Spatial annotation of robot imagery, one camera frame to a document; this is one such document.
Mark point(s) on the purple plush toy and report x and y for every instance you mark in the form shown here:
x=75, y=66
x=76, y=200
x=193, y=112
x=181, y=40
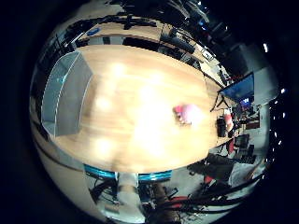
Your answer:
x=187, y=113

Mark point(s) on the small black box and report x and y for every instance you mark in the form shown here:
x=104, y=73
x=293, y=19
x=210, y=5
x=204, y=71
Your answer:
x=221, y=126

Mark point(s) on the wooden side desk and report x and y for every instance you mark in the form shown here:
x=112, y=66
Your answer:
x=140, y=31

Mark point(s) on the monitor with blue screen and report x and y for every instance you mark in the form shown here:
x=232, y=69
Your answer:
x=239, y=88

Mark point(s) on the blue tape roll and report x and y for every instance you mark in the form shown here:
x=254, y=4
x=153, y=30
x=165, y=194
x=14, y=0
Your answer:
x=93, y=31

